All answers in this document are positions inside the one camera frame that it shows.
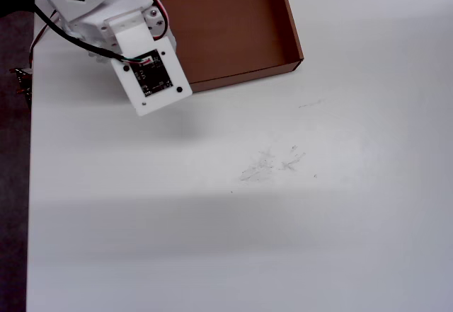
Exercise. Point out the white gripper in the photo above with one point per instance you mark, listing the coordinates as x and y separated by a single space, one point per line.
156 22

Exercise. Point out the brown cardboard box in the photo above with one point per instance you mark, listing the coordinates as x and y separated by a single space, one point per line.
226 29

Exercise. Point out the brown black table clamp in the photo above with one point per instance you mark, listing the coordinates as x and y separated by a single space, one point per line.
22 82

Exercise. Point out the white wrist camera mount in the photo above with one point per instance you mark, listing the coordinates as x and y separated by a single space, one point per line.
155 89

